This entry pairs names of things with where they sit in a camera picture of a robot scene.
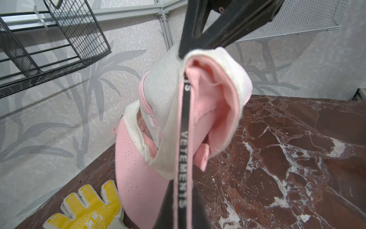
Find white mesh wall basket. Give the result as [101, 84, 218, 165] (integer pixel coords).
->
[205, 0, 350, 44]

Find yellow white work gloves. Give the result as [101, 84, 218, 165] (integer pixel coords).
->
[43, 180, 127, 229]

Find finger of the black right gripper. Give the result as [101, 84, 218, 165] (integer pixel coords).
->
[197, 0, 284, 49]
[178, 0, 212, 59]

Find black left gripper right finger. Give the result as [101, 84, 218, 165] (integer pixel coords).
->
[192, 183, 211, 229]

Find black wire wall basket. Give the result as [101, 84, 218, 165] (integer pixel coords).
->
[1, 1, 111, 98]

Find pink baseball cap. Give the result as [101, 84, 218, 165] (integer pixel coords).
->
[115, 45, 253, 229]

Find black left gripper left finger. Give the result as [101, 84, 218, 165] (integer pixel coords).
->
[153, 180, 175, 229]

